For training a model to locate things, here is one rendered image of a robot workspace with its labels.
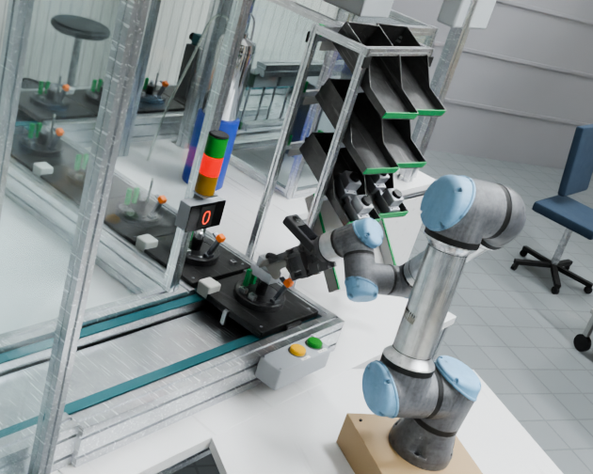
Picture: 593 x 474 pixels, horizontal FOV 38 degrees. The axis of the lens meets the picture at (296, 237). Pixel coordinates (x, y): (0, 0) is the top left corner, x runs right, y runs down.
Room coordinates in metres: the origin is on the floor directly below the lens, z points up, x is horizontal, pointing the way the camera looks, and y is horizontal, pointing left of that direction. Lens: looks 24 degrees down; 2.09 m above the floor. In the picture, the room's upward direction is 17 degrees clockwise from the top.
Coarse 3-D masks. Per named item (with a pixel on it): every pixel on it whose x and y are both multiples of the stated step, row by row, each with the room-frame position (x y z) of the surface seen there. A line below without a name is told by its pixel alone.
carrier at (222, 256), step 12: (192, 240) 2.19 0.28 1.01; (204, 240) 2.26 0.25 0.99; (192, 252) 2.16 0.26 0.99; (204, 252) 2.19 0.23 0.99; (216, 252) 2.21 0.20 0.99; (228, 252) 2.27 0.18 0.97; (192, 264) 2.13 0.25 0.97; (204, 264) 2.14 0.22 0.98; (216, 264) 2.18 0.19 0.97; (228, 264) 2.20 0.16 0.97; (240, 264) 2.22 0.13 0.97; (192, 276) 2.06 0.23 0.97; (204, 276) 2.09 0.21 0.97; (216, 276) 2.11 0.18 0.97; (228, 276) 2.15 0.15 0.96
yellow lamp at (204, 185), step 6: (198, 174) 1.96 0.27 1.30; (198, 180) 1.95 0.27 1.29; (204, 180) 1.94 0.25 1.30; (210, 180) 1.94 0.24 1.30; (216, 180) 1.96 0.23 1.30; (198, 186) 1.94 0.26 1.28; (204, 186) 1.94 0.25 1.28; (210, 186) 1.94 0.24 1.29; (198, 192) 1.94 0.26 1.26; (204, 192) 1.94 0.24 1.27; (210, 192) 1.95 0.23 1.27
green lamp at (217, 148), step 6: (210, 138) 1.94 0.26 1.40; (216, 138) 1.94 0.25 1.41; (228, 138) 1.97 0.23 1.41; (210, 144) 1.94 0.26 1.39; (216, 144) 1.94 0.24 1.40; (222, 144) 1.95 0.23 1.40; (204, 150) 1.95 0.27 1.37; (210, 150) 1.94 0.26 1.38; (216, 150) 1.94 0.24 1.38; (222, 150) 1.95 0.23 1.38; (210, 156) 1.94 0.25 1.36; (216, 156) 1.94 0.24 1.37; (222, 156) 1.95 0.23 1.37
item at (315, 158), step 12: (312, 144) 2.34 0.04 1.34; (324, 144) 2.42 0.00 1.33; (312, 156) 2.33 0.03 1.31; (324, 156) 2.30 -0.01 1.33; (348, 156) 2.41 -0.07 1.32; (312, 168) 2.32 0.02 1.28; (336, 168) 2.39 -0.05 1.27; (348, 168) 2.40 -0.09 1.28; (360, 180) 2.36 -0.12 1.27; (336, 192) 2.30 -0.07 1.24; (360, 192) 2.35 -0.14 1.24; (336, 204) 2.23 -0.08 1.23; (348, 216) 2.24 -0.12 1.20; (372, 216) 2.30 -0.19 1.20
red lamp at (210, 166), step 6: (204, 156) 1.95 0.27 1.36; (204, 162) 1.94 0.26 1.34; (210, 162) 1.94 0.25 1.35; (216, 162) 1.94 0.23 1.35; (204, 168) 1.94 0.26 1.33; (210, 168) 1.94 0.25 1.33; (216, 168) 1.95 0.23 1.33; (204, 174) 1.94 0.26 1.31; (210, 174) 1.94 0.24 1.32; (216, 174) 1.95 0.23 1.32
